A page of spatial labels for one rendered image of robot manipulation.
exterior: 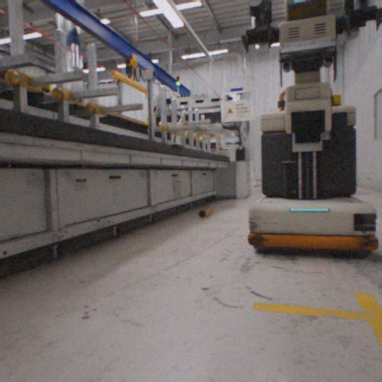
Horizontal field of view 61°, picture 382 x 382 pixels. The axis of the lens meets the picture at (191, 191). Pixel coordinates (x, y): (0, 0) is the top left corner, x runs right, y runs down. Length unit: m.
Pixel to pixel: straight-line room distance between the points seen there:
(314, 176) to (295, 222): 0.37
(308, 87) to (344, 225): 0.72
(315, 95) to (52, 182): 1.44
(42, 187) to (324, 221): 1.45
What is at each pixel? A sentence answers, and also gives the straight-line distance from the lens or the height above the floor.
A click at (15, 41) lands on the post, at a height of 0.97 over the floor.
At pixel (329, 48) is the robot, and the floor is 1.02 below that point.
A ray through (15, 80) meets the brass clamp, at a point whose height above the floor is 0.82.
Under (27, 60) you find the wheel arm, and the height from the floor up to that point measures 0.80.
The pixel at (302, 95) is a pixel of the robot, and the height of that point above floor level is 0.83.
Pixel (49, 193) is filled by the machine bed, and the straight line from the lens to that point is 1.87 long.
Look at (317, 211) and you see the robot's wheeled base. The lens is 1.74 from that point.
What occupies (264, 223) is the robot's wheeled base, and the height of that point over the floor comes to 0.17.
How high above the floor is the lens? 0.45
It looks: 3 degrees down
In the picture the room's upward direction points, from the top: 2 degrees counter-clockwise
